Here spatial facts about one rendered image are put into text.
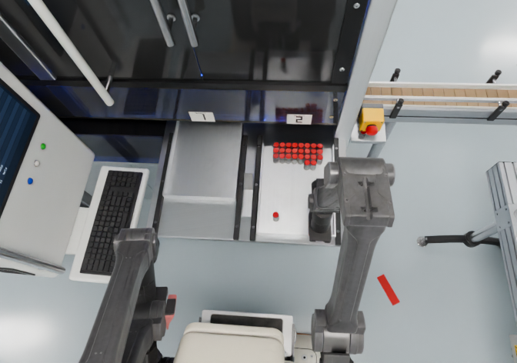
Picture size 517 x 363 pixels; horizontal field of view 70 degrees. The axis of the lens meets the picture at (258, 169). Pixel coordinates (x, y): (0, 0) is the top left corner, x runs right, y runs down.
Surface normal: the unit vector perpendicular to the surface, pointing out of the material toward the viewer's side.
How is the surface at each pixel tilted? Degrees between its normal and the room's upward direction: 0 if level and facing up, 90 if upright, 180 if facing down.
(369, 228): 60
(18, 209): 90
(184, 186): 0
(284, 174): 0
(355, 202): 8
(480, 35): 0
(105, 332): 41
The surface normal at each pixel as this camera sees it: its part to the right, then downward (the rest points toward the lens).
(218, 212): -0.06, -0.41
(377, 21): -0.07, 0.91
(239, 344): 0.00, -0.92
